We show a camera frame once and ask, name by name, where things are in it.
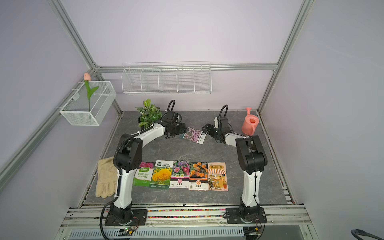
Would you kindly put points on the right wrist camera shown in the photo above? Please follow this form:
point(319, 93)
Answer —
point(216, 122)

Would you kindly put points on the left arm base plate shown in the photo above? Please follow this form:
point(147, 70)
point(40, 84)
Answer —
point(129, 217)

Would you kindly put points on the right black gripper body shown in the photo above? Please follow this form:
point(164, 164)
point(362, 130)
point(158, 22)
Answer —
point(214, 132)

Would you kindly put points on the pink watering can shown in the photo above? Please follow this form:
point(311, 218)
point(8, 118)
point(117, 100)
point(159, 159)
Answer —
point(250, 123)

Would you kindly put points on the pink bordered seed packet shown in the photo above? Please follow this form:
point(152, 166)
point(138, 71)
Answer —
point(180, 175)

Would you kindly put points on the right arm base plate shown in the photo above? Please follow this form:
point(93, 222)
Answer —
point(238, 215)

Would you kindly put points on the purple flowers seed packet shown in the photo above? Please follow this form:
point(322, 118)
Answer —
point(194, 135)

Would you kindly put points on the potted green plant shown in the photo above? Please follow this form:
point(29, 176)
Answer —
point(149, 114)

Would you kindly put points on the artificial pink tulip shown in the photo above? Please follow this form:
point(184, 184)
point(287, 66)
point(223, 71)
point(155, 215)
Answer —
point(90, 91)

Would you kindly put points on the white mesh basket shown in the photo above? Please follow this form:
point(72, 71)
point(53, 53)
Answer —
point(76, 110)

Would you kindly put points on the beige work glove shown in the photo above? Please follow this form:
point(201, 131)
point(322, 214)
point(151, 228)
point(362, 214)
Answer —
point(107, 178)

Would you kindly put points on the marigold seed packet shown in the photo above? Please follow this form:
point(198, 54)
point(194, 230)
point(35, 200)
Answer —
point(162, 173)

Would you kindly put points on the white seed packet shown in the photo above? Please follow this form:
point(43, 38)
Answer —
point(217, 177)

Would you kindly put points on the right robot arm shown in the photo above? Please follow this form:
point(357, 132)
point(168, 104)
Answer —
point(251, 156)

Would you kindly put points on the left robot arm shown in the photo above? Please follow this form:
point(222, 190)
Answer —
point(129, 154)

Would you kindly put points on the green seed packet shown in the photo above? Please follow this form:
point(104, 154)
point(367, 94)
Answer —
point(144, 174)

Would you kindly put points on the orange seed packet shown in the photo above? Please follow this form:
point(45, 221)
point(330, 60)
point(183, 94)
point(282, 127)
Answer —
point(198, 180)

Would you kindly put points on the white wire wall shelf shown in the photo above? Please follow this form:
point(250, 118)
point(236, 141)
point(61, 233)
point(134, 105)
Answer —
point(167, 78)

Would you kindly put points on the aluminium front rail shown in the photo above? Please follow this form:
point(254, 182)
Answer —
point(189, 222)

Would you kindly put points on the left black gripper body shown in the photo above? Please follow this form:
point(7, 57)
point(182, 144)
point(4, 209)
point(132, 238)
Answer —
point(178, 129)

